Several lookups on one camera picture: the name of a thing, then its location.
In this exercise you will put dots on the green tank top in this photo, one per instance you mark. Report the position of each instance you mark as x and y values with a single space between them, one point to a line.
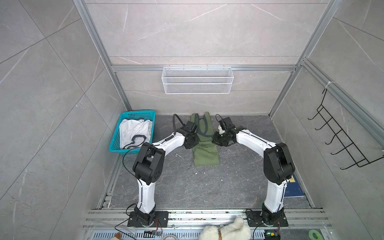
206 152

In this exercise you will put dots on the green tape roll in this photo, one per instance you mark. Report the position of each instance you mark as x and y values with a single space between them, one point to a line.
315 235

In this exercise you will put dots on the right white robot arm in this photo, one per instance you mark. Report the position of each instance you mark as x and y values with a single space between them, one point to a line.
278 165

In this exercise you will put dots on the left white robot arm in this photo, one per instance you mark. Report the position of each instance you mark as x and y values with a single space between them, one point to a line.
149 164

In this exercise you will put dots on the white plush toy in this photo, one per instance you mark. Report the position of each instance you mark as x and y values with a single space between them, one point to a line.
238 230

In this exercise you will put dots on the white tank top in basket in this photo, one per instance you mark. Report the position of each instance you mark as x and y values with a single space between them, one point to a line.
133 133

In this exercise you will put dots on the blue book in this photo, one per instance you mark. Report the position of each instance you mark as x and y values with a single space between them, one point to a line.
293 188

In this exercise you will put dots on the black wire hook rack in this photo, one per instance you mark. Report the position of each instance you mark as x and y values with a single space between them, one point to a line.
340 135

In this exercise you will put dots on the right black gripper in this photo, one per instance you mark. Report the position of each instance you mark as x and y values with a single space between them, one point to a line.
215 139

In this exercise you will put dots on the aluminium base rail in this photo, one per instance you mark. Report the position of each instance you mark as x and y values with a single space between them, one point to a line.
188 224

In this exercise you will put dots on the teal plastic basket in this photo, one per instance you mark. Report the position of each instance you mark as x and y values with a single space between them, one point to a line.
132 115

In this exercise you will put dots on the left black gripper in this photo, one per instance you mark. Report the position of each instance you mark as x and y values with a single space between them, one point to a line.
197 141

